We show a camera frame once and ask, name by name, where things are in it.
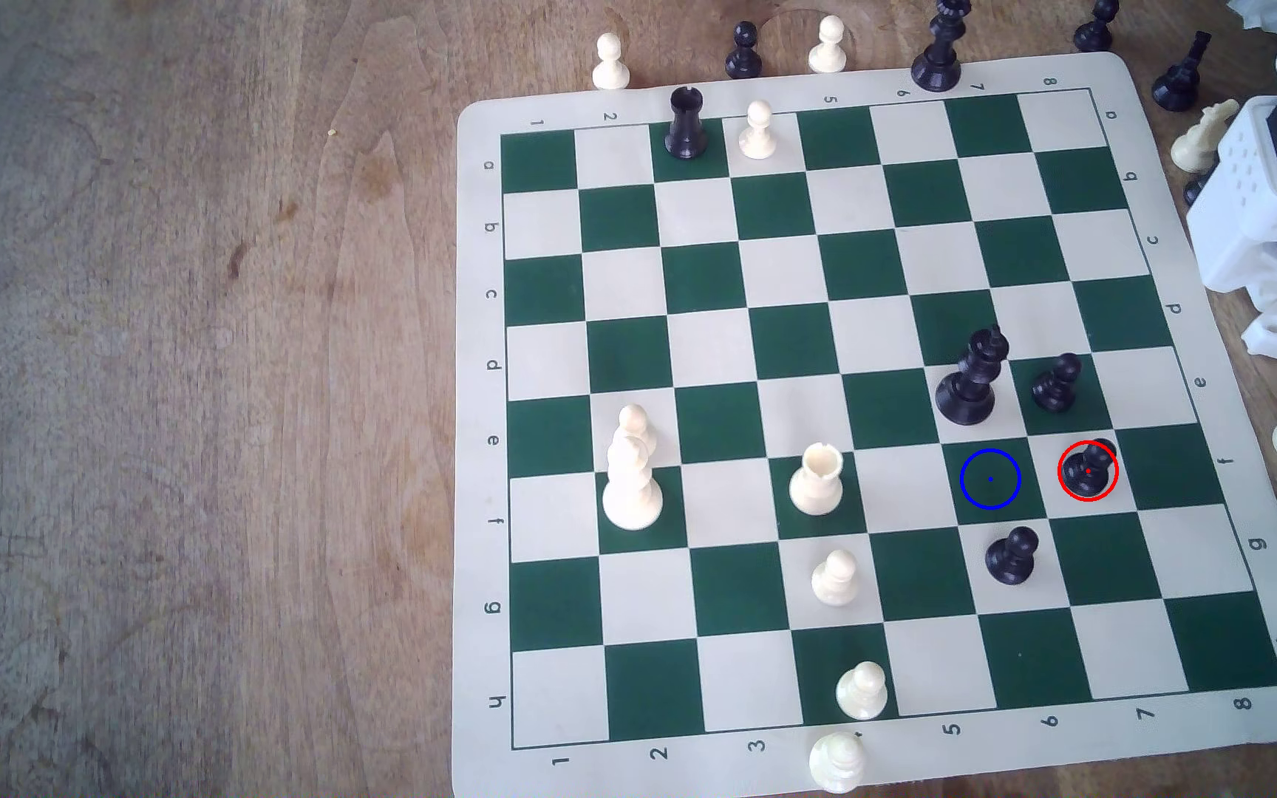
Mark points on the black chess king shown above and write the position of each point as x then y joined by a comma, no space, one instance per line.
938,64

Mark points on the white crumpled paper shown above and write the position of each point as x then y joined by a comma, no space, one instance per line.
1250,11

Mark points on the white chess pawn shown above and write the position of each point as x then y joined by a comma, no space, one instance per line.
611,69
828,52
837,765
861,694
757,135
836,581
635,422

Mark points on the black chess bishop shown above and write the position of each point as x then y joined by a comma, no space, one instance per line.
1177,84

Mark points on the black chess piece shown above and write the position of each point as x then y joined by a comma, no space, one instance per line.
1193,193

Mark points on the white chess knight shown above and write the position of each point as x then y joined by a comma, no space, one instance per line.
1198,144

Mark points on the black chess rook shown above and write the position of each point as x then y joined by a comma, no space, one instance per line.
686,128

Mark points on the black chess pawn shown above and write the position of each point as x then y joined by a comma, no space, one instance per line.
1088,474
1055,388
1093,33
1011,561
744,58

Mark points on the green and white chess mat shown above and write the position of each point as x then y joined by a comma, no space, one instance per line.
705,355

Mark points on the white chess king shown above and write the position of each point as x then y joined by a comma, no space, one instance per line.
632,499

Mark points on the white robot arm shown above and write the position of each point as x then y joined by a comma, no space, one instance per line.
1254,177

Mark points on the black chess queen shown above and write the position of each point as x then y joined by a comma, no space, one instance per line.
967,394

